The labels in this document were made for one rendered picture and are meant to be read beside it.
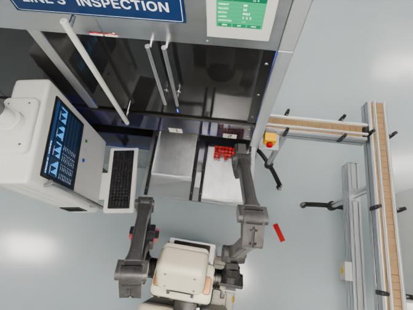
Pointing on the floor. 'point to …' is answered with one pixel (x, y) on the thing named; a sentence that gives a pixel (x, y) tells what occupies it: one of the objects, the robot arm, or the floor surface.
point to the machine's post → (281, 64)
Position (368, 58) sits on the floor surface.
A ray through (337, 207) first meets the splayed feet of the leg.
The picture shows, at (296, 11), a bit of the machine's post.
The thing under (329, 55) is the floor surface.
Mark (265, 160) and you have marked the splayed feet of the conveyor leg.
